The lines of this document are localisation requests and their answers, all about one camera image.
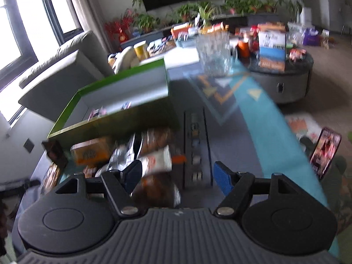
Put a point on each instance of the orange bottle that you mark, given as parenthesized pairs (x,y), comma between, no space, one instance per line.
(243,49)

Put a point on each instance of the white air purifier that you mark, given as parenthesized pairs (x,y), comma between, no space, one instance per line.
(305,16)

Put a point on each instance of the white and orange snack packet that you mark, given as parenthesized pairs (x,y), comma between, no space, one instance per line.
(155,161)

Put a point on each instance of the yellow canister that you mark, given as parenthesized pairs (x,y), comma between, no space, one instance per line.
(141,51)

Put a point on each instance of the row of potted plants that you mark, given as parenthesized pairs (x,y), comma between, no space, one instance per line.
(242,5)

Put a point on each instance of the black remote control strip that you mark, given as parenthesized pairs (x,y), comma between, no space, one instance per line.
(196,148)

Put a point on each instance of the patterned blue tablecloth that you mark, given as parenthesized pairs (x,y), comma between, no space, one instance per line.
(261,132)

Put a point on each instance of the smartphone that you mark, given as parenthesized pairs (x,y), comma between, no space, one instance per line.
(324,151)

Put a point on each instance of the white and blue carton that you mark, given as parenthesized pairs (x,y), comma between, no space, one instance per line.
(272,49)

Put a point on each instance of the clear glass pitcher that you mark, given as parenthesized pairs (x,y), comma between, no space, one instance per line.
(214,52)

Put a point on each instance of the silver foil snack packet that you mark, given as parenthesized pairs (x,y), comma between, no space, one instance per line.
(121,156)

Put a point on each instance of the dark brown snack packet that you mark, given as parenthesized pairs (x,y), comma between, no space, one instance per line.
(55,151)

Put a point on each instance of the orange box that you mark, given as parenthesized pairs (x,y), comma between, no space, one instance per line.
(180,30)

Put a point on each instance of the tall leafy floor plant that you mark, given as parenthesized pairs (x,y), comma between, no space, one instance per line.
(294,2)

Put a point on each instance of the small brown snack packet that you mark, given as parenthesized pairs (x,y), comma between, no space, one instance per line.
(51,175)

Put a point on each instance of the black framed window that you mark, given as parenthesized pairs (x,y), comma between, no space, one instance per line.
(16,33)

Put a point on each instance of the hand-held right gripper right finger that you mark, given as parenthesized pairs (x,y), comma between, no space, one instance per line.
(223,178)

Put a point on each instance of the dark round coffee table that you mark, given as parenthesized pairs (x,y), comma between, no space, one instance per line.
(288,82)

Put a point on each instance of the brown striped snack packet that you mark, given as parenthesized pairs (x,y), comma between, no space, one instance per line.
(158,140)

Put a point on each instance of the wicker basket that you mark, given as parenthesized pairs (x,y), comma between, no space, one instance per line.
(216,29)

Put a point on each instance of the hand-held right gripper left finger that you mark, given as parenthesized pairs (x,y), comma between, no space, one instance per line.
(134,173)

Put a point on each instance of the grey armchair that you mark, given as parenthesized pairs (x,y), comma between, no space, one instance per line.
(60,79)

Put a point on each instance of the green cardboard box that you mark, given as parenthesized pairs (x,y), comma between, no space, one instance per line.
(115,126)

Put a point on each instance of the grey television console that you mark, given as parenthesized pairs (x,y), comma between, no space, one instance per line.
(154,34)

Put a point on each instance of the spider plant in vase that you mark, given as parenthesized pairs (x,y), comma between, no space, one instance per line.
(205,13)

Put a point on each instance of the wall socket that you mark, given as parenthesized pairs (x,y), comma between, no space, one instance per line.
(29,145)

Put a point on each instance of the purple gift bag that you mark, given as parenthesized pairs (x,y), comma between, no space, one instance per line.
(311,36)

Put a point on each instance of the beige curtain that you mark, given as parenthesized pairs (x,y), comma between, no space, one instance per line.
(88,8)

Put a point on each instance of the red flower plant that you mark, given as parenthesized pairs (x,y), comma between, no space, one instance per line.
(118,27)

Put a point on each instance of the orange crispy cake packet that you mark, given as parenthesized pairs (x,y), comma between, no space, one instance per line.
(90,151)

